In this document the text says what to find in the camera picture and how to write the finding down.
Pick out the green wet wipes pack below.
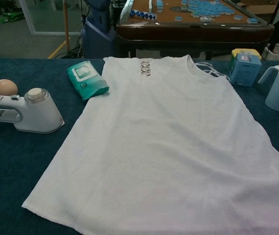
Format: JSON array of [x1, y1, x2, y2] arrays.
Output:
[[67, 60, 110, 102]]

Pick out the blue mahjong tile pile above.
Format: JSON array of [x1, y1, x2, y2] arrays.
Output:
[[171, 0, 230, 18]]

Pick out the white handheld steam iron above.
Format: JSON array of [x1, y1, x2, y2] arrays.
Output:
[[0, 88, 66, 135]]

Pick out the dark teal table cloth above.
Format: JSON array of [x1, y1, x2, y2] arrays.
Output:
[[0, 57, 279, 235]]

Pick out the white storage box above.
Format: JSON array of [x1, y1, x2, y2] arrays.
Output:
[[261, 43, 279, 61]]

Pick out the glass door with white frame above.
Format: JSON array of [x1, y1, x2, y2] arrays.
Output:
[[19, 0, 83, 36]]

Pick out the brown mahjong table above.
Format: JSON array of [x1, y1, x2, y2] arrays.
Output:
[[116, 0, 275, 61]]

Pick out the yellow-lidded container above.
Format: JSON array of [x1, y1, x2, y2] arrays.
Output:
[[231, 48, 262, 74]]

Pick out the blue mobile robot base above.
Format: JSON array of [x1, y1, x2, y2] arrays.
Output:
[[80, 0, 117, 59]]

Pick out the black floor cable bundle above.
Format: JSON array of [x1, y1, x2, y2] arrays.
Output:
[[65, 14, 84, 59]]

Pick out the wooden pole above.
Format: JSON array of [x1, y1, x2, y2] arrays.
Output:
[[63, 0, 71, 52]]

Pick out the light blue cardboard box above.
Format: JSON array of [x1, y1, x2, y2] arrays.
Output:
[[229, 53, 262, 88]]

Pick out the peach egg-shaped ball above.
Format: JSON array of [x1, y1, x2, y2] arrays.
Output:
[[0, 78, 18, 95]]

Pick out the blue white snake puzzle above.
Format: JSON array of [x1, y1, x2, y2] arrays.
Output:
[[129, 8, 158, 21]]

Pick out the white sleeveless top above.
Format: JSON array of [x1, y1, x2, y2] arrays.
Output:
[[21, 54, 279, 235]]

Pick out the green bag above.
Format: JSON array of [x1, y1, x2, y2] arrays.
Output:
[[0, 12, 25, 24]]

